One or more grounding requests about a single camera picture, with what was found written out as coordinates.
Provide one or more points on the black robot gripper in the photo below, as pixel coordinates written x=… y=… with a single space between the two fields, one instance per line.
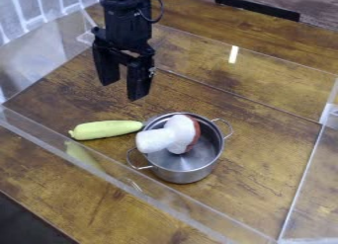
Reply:
x=122 y=43

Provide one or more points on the white and brown toy mushroom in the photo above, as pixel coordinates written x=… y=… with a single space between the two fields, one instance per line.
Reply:
x=177 y=137

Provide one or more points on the silver metal pot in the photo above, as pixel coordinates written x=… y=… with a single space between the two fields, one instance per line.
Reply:
x=192 y=166

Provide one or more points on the yellow-green toy corn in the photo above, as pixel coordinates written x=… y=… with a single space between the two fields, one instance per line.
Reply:
x=94 y=130

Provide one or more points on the white mesh curtain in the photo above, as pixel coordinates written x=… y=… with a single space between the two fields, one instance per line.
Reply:
x=25 y=15

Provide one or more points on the black bar in background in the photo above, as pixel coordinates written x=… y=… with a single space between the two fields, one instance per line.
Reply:
x=262 y=9

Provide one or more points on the clear acrylic enclosure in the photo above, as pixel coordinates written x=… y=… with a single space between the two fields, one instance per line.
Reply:
x=261 y=76

